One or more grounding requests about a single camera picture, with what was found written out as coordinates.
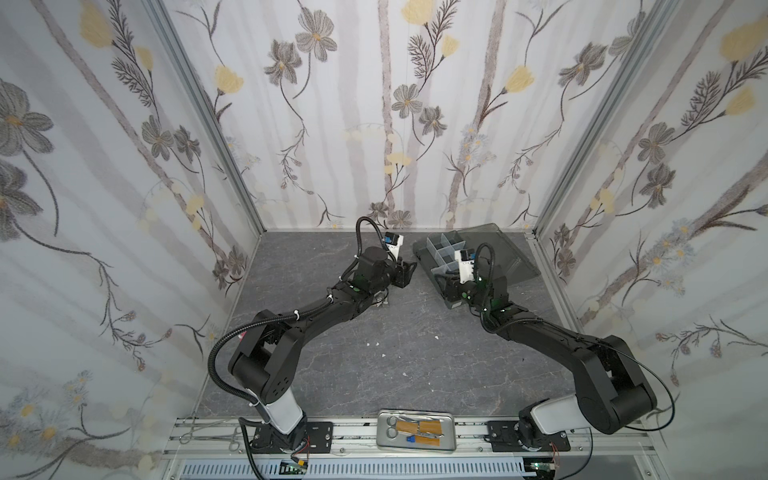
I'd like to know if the black corrugated cable conduit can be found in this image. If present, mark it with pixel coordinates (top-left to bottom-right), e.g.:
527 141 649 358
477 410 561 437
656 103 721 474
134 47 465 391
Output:
207 311 301 403

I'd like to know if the aluminium frame rail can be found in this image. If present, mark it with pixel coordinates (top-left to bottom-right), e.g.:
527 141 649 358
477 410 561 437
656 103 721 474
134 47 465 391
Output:
163 413 656 460

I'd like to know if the grey compartment organizer box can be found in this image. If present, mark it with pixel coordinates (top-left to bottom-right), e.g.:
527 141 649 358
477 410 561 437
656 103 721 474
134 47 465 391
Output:
412 223 539 310

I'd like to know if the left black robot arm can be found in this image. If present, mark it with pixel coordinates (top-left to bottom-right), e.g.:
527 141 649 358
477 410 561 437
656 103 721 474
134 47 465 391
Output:
207 246 417 451

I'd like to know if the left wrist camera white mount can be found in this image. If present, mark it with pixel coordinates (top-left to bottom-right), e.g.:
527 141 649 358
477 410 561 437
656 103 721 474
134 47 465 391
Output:
383 231 404 262

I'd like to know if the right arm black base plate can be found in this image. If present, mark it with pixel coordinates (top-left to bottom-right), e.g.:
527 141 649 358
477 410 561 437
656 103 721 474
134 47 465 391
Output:
484 420 571 453

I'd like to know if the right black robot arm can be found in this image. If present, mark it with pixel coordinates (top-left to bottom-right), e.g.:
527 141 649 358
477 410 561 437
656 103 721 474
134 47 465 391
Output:
437 274 658 450

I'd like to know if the metal tray with tools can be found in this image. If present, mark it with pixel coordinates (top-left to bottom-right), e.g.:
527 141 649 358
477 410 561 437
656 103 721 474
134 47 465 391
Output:
376 410 457 452

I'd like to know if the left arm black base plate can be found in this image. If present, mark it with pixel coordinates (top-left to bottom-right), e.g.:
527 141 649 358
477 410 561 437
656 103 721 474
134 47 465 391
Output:
247 421 334 454

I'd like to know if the white slotted cable duct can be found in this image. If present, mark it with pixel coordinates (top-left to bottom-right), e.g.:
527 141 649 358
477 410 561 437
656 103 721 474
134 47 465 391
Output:
176 457 536 479

